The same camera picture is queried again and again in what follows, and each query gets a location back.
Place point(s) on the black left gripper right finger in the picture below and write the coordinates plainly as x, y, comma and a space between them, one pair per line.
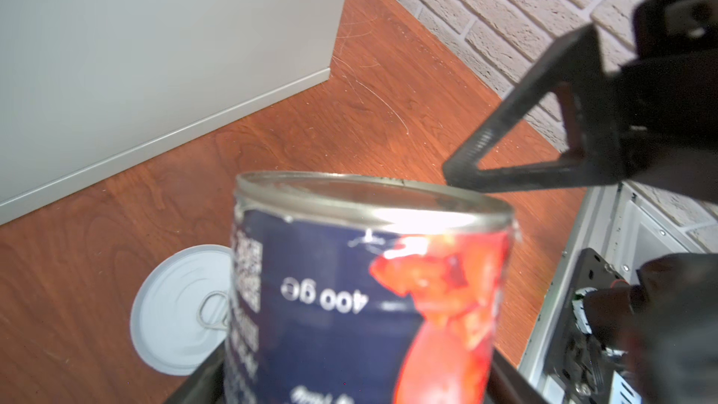
507, 386

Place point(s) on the front aluminium mounting rail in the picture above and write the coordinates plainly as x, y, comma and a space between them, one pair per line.
631, 313

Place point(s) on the yellow label pull-tab can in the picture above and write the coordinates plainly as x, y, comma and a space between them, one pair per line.
180, 314

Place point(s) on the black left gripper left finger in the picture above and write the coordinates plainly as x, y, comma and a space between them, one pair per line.
206, 384

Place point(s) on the grey metal cabinet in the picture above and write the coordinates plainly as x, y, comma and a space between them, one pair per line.
90, 88

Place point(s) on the dark tomato label can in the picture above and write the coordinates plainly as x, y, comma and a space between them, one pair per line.
355, 289

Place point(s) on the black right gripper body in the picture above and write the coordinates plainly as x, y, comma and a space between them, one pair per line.
667, 98

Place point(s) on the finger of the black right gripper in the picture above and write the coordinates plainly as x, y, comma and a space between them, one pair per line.
538, 123

